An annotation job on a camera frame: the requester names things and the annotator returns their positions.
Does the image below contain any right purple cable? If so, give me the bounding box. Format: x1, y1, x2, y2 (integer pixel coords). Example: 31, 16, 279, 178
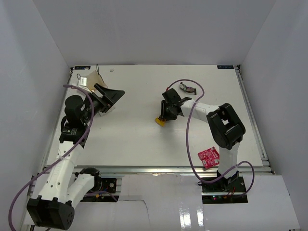
166, 79, 255, 198

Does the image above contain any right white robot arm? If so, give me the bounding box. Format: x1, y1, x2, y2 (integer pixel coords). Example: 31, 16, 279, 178
156, 88, 246, 192

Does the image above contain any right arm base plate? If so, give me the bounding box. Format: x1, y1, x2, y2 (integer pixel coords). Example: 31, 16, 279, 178
197, 177, 248, 205

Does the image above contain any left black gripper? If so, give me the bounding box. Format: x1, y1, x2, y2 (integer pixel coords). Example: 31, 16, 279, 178
81, 83, 125, 124

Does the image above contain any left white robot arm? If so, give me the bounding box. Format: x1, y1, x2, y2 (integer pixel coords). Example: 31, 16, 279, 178
26, 84, 125, 231

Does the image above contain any blue label corner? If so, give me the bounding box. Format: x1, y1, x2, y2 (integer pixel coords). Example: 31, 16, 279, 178
74, 65, 91, 70
217, 65, 234, 69

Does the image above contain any brown torn snack wrapper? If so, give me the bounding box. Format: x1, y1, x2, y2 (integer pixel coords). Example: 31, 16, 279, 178
179, 82, 197, 95

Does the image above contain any white coffee paper bag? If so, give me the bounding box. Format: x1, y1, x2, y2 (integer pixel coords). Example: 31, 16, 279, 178
76, 64, 116, 117

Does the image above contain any blue label right corner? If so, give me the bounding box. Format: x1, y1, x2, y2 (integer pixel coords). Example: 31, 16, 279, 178
217, 65, 234, 69

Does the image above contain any yellow M&M's packet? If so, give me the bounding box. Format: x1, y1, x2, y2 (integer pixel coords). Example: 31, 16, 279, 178
155, 117, 166, 127

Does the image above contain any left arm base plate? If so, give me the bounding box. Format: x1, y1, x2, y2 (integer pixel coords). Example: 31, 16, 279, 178
82, 178, 119, 203

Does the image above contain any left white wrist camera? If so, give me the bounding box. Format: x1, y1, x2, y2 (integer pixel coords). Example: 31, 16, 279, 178
70, 77, 95, 92

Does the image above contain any red candy packet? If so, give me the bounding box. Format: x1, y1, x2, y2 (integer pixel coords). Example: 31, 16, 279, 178
198, 147, 219, 169

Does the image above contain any aluminium table frame rail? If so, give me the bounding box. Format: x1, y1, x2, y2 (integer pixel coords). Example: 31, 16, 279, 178
73, 166, 272, 175

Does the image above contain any blue label left corner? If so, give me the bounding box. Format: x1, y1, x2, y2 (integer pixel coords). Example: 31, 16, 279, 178
74, 65, 91, 70

